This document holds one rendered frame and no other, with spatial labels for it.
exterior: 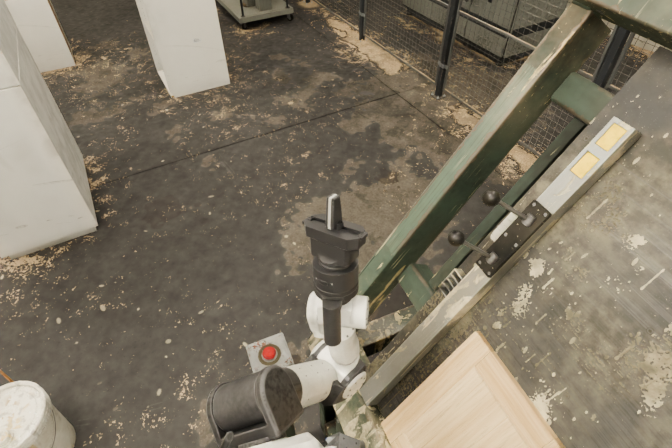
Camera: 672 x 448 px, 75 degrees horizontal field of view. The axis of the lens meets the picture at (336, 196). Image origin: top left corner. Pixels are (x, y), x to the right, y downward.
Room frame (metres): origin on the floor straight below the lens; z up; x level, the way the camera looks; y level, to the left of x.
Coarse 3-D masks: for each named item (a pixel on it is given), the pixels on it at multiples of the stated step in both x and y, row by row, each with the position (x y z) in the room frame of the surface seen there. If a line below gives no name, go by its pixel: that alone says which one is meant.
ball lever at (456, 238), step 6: (450, 234) 0.64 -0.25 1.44; (456, 234) 0.64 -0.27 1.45; (462, 234) 0.64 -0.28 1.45; (450, 240) 0.63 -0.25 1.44; (456, 240) 0.62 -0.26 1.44; (462, 240) 0.63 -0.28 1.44; (456, 246) 0.62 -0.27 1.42; (468, 246) 0.63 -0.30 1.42; (474, 246) 0.63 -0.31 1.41; (480, 252) 0.62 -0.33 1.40; (486, 252) 0.63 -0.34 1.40; (492, 252) 0.63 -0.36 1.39; (486, 258) 0.62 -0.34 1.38; (492, 258) 0.62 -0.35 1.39; (498, 258) 0.61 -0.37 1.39; (492, 264) 0.61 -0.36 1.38
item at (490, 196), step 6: (486, 192) 0.67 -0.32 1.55; (492, 192) 0.66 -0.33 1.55; (498, 192) 0.67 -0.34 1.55; (486, 198) 0.66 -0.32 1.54; (492, 198) 0.65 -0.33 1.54; (498, 198) 0.65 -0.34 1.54; (486, 204) 0.65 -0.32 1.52; (492, 204) 0.65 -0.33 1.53; (498, 204) 0.66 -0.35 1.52; (504, 204) 0.66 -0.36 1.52; (510, 210) 0.65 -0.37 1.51; (516, 210) 0.65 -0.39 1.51; (522, 216) 0.65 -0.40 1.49; (528, 216) 0.65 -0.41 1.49; (522, 222) 0.65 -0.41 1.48; (528, 222) 0.64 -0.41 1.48
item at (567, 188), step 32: (608, 128) 0.72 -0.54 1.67; (576, 160) 0.70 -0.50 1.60; (608, 160) 0.67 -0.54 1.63; (544, 192) 0.69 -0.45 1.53; (576, 192) 0.65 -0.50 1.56; (544, 224) 0.63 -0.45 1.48; (512, 256) 0.61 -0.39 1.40; (480, 288) 0.59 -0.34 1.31; (448, 320) 0.56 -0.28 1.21; (416, 352) 0.54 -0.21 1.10; (384, 384) 0.51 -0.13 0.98
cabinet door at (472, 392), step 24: (480, 336) 0.51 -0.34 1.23; (456, 360) 0.49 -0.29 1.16; (480, 360) 0.47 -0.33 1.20; (432, 384) 0.47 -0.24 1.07; (456, 384) 0.45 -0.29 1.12; (480, 384) 0.43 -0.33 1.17; (504, 384) 0.41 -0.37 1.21; (408, 408) 0.44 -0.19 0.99; (432, 408) 0.42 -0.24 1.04; (456, 408) 0.40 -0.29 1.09; (480, 408) 0.38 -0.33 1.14; (504, 408) 0.37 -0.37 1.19; (528, 408) 0.35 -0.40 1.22; (408, 432) 0.40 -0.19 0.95; (432, 432) 0.38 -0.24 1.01; (456, 432) 0.36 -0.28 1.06; (480, 432) 0.34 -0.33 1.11; (504, 432) 0.33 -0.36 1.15; (528, 432) 0.31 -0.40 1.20; (552, 432) 0.31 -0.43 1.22
